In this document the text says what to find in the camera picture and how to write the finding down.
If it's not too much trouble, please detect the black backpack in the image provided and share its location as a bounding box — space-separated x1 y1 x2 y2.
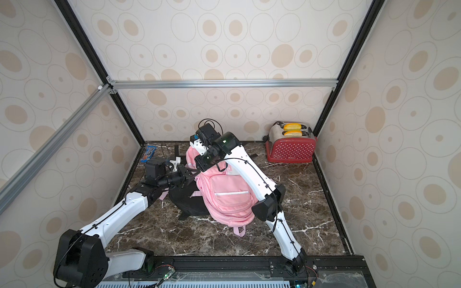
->
169 145 210 220

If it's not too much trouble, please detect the pink backpack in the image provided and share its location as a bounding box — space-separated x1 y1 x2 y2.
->
160 162 258 237

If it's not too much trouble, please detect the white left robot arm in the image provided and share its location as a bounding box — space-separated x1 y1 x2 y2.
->
53 165 200 288

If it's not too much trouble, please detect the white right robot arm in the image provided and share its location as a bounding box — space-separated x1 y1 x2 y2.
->
186 124 307 276

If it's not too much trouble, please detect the blue candy packet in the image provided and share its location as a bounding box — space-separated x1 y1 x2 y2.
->
140 145 157 163

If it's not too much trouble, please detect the red polka dot toaster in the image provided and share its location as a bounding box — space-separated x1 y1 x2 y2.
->
262 121 318 163

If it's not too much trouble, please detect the yellow toast slice front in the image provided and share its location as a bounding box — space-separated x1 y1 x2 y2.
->
282 130 304 138

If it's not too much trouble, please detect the yellow toast slice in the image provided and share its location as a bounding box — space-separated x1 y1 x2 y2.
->
283 123 304 131
282 130 304 138

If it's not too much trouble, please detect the yellow toast slice rear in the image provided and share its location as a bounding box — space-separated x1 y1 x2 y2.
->
283 123 304 131

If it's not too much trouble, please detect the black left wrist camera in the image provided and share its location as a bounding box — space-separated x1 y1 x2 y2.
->
144 156 178 180

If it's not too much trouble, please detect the horizontal aluminium rail back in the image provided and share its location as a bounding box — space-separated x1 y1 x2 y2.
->
108 78 338 91

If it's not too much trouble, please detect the aluminium rail left wall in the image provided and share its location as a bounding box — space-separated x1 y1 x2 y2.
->
1 84 110 212

